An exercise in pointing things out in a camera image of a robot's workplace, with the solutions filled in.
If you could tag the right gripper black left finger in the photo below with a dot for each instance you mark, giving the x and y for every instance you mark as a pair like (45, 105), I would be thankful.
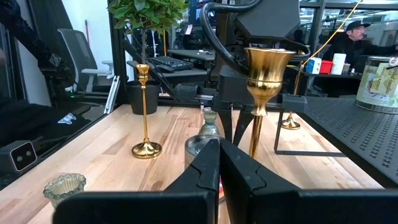
(186, 205)

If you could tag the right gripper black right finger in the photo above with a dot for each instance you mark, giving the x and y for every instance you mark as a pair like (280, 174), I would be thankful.
(264, 205)

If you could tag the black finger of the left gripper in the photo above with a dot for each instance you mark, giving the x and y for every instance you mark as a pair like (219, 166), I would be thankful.
(225, 123)
(242, 124)

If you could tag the green ribbed glass candle holder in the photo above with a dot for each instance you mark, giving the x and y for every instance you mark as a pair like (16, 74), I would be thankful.
(63, 186)
(210, 124)

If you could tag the tall brass candlestick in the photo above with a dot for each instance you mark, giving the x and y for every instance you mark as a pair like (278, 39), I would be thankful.
(267, 81)
(290, 124)

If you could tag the grey glass jar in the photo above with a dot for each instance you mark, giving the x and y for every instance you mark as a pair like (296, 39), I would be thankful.
(196, 149)

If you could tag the short brass candlestick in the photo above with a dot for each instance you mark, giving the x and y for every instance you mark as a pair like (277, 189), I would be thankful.
(146, 149)

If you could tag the clear glass jar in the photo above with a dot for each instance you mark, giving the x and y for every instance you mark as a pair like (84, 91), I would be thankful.
(373, 90)

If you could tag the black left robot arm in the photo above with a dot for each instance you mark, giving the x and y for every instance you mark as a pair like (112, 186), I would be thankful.
(267, 18)

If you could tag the black perforated metal shelf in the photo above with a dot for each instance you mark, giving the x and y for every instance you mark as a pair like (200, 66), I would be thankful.
(351, 133)

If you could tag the black keyboard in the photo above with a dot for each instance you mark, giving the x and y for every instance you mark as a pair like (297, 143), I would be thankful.
(172, 63)

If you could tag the white blue box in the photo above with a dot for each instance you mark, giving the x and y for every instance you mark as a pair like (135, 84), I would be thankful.
(314, 65)

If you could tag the green potted plant black pot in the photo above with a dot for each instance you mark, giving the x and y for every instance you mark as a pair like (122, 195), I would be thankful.
(143, 96)

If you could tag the red box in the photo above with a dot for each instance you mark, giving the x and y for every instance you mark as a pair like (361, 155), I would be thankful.
(326, 67)

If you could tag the person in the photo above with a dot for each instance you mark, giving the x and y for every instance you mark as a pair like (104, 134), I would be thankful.
(351, 46)

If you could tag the white crumpled paper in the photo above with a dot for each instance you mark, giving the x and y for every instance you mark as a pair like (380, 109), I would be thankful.
(66, 119)

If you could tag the grey office chair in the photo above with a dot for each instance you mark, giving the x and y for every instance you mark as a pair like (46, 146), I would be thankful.
(74, 53)

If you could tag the silver aluminium bracket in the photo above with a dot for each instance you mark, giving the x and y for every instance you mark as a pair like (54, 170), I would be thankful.
(112, 95)

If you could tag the black depth camera box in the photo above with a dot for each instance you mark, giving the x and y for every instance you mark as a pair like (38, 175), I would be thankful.
(18, 158)

